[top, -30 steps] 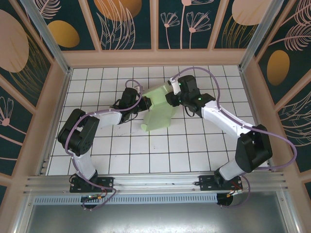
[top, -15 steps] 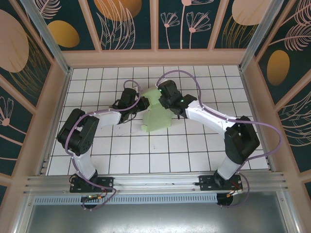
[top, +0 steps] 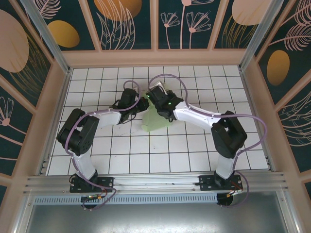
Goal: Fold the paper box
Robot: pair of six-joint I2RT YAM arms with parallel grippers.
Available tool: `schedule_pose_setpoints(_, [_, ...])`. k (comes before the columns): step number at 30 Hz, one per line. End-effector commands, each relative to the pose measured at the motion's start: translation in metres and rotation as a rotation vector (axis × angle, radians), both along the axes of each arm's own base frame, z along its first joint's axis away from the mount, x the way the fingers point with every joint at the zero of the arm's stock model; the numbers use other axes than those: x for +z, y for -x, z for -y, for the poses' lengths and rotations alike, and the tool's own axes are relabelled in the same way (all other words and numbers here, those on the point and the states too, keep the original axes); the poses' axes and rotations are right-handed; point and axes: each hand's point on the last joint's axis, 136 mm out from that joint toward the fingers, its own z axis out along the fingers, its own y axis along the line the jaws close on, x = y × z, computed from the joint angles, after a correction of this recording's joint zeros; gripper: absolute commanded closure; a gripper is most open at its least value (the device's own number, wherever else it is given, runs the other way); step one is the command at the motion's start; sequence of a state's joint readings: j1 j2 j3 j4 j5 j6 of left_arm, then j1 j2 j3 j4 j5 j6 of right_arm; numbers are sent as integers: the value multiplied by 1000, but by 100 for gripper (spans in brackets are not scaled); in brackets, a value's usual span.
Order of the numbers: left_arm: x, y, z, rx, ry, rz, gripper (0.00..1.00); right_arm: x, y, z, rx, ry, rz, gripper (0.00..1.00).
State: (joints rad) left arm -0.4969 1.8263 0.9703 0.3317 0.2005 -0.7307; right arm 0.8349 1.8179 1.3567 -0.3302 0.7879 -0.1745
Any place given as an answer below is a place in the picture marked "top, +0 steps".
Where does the grey metal sheet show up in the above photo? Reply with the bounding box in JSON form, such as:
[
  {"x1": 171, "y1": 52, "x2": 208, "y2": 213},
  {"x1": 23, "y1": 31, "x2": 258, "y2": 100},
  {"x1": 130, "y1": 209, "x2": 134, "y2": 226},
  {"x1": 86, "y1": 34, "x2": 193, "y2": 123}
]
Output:
[{"x1": 14, "y1": 190, "x2": 301, "y2": 233}]

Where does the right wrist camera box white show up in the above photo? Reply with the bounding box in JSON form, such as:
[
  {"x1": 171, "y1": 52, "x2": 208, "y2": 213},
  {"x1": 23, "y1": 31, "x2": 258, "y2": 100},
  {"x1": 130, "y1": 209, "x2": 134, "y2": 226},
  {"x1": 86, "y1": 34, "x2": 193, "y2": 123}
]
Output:
[{"x1": 152, "y1": 81, "x2": 169, "y2": 97}]

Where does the aluminium side rail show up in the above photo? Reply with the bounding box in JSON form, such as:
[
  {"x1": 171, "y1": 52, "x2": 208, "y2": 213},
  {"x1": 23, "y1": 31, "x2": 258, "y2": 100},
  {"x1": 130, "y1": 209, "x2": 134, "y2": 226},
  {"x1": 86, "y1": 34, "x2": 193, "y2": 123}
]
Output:
[
  {"x1": 38, "y1": 69, "x2": 73, "y2": 176},
  {"x1": 239, "y1": 69, "x2": 272, "y2": 171}
]

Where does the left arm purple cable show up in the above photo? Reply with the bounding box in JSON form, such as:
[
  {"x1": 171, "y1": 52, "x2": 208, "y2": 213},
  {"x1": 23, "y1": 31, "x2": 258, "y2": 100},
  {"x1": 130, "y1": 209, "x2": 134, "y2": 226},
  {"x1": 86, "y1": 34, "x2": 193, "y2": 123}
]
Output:
[{"x1": 65, "y1": 80, "x2": 141, "y2": 211}]

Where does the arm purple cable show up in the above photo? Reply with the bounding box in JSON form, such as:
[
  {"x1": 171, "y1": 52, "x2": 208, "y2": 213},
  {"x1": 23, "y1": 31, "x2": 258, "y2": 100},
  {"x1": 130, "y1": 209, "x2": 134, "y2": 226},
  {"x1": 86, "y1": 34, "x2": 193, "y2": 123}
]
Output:
[
  {"x1": 147, "y1": 74, "x2": 269, "y2": 209},
  {"x1": 65, "y1": 80, "x2": 141, "y2": 211}
]

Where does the aluminium mounting rail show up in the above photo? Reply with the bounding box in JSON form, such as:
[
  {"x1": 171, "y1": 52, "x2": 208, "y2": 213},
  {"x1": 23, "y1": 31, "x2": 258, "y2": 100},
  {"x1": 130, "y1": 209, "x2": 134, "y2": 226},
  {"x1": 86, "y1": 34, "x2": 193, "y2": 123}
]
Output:
[{"x1": 24, "y1": 171, "x2": 290, "y2": 195}]

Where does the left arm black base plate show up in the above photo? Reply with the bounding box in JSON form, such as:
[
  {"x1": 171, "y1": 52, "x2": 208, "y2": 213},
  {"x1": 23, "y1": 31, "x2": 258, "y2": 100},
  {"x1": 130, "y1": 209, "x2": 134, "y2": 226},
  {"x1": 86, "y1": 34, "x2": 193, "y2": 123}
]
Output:
[{"x1": 69, "y1": 176, "x2": 115, "y2": 194}]

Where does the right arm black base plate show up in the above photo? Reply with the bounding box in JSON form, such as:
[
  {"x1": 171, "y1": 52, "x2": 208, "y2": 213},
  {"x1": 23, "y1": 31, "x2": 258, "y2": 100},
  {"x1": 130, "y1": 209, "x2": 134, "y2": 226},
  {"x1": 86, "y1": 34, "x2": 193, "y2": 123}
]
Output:
[{"x1": 198, "y1": 174, "x2": 243, "y2": 193}]

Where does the grey slotted cable duct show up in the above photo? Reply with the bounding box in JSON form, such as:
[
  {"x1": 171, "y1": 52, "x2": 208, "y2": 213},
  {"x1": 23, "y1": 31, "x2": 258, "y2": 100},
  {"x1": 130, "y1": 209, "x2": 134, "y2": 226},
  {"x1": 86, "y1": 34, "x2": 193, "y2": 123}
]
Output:
[{"x1": 34, "y1": 193, "x2": 219, "y2": 204}]

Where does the small circuit board with wires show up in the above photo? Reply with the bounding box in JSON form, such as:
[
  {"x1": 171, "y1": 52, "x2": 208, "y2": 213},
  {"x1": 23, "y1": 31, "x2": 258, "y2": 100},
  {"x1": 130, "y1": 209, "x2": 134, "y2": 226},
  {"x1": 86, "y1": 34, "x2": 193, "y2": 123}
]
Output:
[{"x1": 81, "y1": 194, "x2": 104, "y2": 202}]

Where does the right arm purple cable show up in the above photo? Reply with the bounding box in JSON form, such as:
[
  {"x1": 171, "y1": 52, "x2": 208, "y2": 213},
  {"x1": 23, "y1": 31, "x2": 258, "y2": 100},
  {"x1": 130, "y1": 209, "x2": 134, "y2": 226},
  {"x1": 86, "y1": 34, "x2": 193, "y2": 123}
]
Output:
[{"x1": 147, "y1": 74, "x2": 269, "y2": 209}]

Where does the aluminium frame post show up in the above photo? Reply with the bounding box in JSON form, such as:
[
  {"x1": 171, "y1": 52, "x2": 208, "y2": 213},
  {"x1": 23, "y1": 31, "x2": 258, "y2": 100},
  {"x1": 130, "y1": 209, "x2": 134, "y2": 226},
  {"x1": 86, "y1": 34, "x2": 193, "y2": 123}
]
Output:
[
  {"x1": 20, "y1": 0, "x2": 73, "y2": 75},
  {"x1": 237, "y1": 0, "x2": 285, "y2": 71}
]

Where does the yellow connector with wires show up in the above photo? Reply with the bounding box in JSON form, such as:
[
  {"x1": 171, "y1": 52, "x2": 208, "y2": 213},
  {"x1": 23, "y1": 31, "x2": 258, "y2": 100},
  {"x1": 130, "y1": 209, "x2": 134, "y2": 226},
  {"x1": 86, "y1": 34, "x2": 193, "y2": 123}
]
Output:
[{"x1": 225, "y1": 188, "x2": 243, "y2": 198}]

